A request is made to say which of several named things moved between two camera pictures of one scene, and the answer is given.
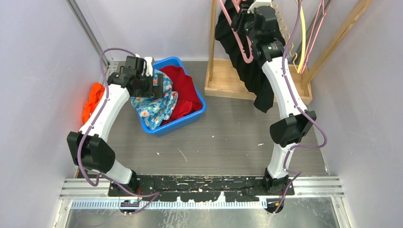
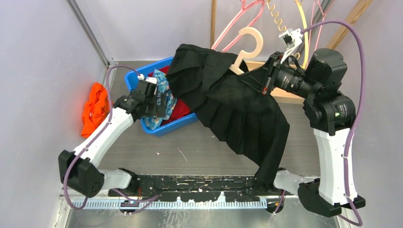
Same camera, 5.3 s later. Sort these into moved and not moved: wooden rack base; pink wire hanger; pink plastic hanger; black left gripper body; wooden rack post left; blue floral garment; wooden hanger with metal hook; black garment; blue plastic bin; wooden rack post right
Moved: black garment; wooden rack base; wooden hanger with metal hook; black left gripper body; pink plastic hanger; pink wire hanger
Not moved: wooden rack post right; blue plastic bin; blue floral garment; wooden rack post left
